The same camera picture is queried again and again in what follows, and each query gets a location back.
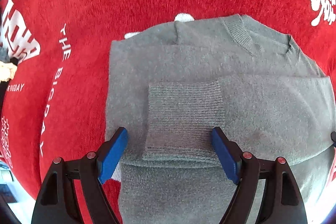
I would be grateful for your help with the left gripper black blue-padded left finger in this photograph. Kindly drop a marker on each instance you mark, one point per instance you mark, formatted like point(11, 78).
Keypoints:
point(57, 201)

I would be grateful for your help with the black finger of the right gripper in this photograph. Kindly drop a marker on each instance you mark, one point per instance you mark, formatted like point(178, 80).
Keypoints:
point(333, 138)

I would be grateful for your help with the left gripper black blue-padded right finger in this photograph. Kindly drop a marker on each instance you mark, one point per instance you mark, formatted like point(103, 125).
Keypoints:
point(281, 201)

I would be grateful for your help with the grey knit sweater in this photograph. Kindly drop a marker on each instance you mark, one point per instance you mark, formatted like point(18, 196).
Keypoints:
point(170, 85)

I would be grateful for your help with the pile of clothes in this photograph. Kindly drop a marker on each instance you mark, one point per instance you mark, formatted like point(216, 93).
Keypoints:
point(8, 70)

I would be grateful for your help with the red blanket with white print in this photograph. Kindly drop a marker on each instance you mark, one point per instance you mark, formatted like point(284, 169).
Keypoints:
point(56, 104)

